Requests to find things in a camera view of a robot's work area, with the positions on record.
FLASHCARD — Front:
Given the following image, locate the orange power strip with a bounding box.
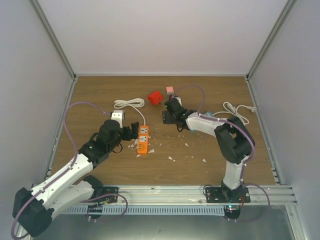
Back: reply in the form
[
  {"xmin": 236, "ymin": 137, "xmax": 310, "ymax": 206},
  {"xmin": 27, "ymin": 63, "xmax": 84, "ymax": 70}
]
[{"xmin": 137, "ymin": 125, "xmax": 149, "ymax": 155}]

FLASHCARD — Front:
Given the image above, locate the pink charger plug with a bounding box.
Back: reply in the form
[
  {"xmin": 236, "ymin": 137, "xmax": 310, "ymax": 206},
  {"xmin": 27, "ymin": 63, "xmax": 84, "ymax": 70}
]
[{"xmin": 165, "ymin": 86, "xmax": 174, "ymax": 95}]

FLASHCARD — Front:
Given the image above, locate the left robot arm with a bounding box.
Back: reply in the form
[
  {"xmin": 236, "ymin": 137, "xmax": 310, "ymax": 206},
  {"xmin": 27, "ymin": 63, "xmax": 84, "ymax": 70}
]
[{"xmin": 10, "ymin": 117, "xmax": 139, "ymax": 240}]

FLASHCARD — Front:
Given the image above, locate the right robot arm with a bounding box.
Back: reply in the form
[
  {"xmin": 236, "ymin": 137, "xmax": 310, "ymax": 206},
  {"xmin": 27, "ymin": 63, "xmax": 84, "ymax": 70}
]
[{"xmin": 162, "ymin": 97, "xmax": 255, "ymax": 203}]

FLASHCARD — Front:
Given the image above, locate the red cube adapter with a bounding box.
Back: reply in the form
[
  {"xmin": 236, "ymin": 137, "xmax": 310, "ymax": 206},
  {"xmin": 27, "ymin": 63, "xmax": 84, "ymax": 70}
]
[{"xmin": 147, "ymin": 90, "xmax": 164, "ymax": 106}]

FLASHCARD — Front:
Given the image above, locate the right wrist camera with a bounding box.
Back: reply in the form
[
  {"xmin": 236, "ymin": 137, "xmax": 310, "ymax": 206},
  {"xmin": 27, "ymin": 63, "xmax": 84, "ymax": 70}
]
[{"xmin": 172, "ymin": 96, "xmax": 182, "ymax": 105}]

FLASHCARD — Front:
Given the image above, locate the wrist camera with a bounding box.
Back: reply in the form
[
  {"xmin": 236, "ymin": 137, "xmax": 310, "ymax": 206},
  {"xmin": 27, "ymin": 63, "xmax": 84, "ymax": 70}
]
[
  {"xmin": 111, "ymin": 109, "xmax": 125, "ymax": 128},
  {"xmin": 172, "ymin": 96, "xmax": 182, "ymax": 105}
]

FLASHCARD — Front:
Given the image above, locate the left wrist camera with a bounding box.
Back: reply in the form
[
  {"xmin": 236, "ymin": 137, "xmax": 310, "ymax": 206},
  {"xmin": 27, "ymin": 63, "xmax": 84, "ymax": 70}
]
[{"xmin": 111, "ymin": 109, "xmax": 125, "ymax": 128}]

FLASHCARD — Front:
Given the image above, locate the white orange strip cord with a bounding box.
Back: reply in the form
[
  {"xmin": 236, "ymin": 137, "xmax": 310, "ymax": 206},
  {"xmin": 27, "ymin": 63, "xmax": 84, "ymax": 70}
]
[{"xmin": 113, "ymin": 98, "xmax": 147, "ymax": 127}]

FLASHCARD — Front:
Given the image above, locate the white teal strip cord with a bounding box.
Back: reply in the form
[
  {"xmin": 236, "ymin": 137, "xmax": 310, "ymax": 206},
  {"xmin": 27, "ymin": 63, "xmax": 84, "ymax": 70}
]
[{"xmin": 212, "ymin": 101, "xmax": 257, "ymax": 126}]

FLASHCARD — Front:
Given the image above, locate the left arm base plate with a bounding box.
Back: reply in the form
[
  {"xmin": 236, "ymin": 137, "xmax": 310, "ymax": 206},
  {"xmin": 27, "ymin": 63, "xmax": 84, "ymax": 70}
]
[{"xmin": 92, "ymin": 186, "xmax": 119, "ymax": 204}]

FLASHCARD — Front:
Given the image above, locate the aluminium front rail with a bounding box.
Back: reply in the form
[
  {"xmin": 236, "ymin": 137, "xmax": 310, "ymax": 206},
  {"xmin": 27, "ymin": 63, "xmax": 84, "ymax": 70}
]
[{"xmin": 31, "ymin": 184, "xmax": 297, "ymax": 206}]

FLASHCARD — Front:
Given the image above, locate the slotted cable duct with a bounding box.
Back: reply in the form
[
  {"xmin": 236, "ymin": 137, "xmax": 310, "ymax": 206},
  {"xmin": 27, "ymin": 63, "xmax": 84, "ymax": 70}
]
[{"xmin": 64, "ymin": 204, "xmax": 225, "ymax": 216}]

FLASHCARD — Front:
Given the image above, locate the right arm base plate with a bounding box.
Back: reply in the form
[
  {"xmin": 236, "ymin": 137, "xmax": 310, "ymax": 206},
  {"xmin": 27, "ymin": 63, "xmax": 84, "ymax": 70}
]
[{"xmin": 202, "ymin": 185, "xmax": 251, "ymax": 204}]

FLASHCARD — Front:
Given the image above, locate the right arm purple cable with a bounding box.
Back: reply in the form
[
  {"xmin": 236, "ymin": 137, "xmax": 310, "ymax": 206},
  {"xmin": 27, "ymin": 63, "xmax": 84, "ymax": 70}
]
[{"xmin": 174, "ymin": 84, "xmax": 271, "ymax": 223}]

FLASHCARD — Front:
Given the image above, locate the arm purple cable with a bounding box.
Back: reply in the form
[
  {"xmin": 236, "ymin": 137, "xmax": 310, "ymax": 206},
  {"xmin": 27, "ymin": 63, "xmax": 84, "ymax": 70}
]
[
  {"xmin": 10, "ymin": 101, "xmax": 112, "ymax": 238},
  {"xmin": 174, "ymin": 84, "xmax": 271, "ymax": 223}
]

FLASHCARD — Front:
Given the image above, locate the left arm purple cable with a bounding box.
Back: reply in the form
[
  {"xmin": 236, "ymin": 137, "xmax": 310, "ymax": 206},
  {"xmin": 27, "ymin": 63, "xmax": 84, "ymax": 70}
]
[{"xmin": 10, "ymin": 101, "xmax": 112, "ymax": 238}]

